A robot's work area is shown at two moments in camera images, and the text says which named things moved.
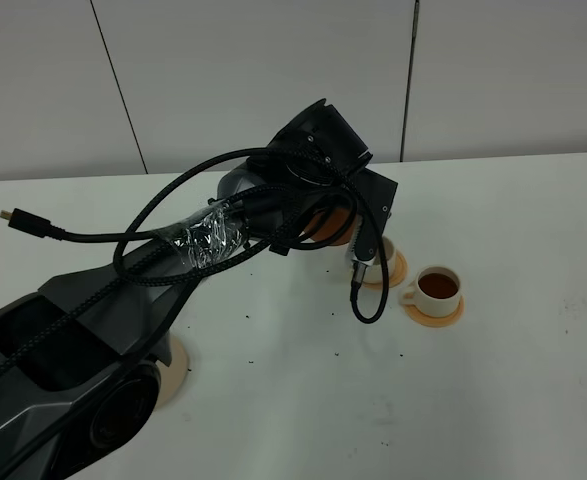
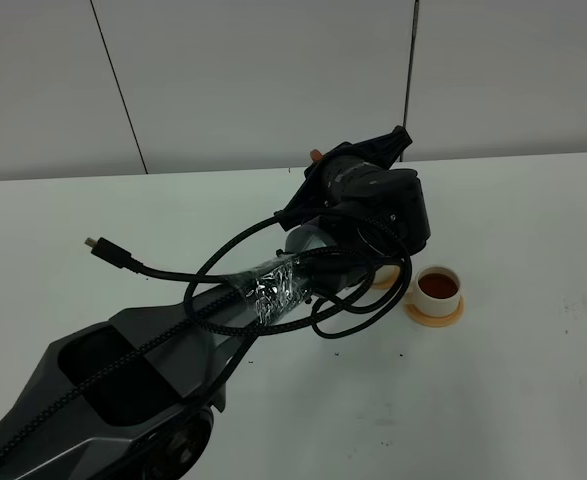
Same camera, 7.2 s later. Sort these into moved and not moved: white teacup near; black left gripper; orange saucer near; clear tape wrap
Moved: clear tape wrap; black left gripper
Not moved: orange saucer near; white teacup near
